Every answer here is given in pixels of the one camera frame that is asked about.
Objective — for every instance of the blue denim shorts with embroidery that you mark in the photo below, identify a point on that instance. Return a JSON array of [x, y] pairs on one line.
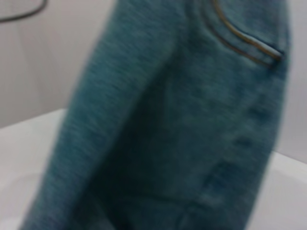
[[168, 119]]

